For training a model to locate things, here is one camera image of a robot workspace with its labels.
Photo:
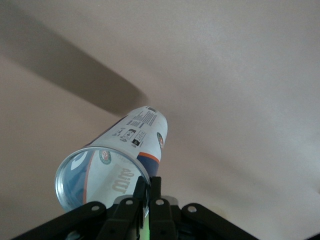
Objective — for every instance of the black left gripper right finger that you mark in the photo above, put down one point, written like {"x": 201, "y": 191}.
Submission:
{"x": 161, "y": 215}

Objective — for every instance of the white blue tennis ball can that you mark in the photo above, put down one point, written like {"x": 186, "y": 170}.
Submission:
{"x": 125, "y": 150}

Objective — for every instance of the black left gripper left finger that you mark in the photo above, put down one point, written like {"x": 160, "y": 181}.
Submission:
{"x": 125, "y": 215}

